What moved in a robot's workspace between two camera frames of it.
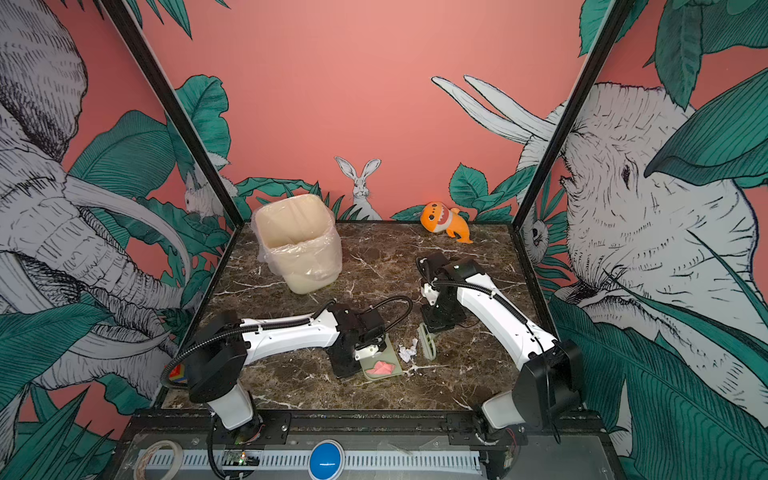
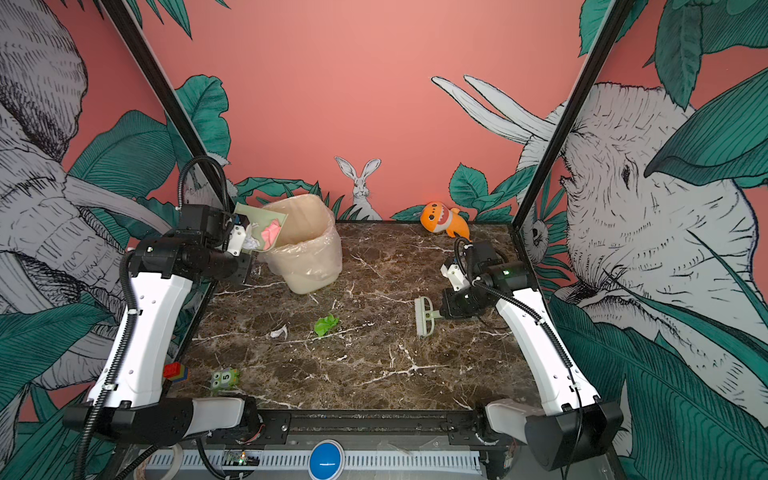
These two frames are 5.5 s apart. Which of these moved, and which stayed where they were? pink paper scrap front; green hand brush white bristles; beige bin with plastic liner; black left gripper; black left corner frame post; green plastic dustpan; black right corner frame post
Moved: green hand brush white bristles; black left gripper; pink paper scrap front; green plastic dustpan
Stayed: beige bin with plastic liner; black left corner frame post; black right corner frame post
